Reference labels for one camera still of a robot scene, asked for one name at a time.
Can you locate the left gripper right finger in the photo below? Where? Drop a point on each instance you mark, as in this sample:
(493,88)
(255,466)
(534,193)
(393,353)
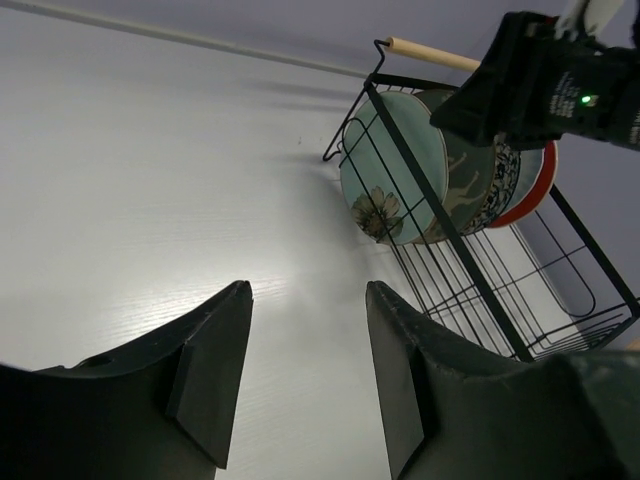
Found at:
(452,409)

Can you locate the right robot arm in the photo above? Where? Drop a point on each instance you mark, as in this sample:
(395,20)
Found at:
(544,77)

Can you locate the blue patterned plate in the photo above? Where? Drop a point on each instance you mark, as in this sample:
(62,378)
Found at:
(502,188)

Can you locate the green floral plate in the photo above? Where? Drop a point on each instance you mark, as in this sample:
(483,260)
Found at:
(382,194)

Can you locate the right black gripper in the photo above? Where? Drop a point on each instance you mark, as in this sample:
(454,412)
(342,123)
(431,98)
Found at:
(536,88)

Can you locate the black wire dish rack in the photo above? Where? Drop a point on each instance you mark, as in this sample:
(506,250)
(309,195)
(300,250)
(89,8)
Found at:
(534,288)

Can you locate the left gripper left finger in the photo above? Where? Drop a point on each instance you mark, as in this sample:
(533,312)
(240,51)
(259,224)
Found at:
(161,406)

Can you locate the red plate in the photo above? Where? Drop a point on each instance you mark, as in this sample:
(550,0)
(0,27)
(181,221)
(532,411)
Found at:
(541,189)

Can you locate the grey reindeer plate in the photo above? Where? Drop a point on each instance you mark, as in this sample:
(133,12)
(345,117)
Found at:
(471,173)

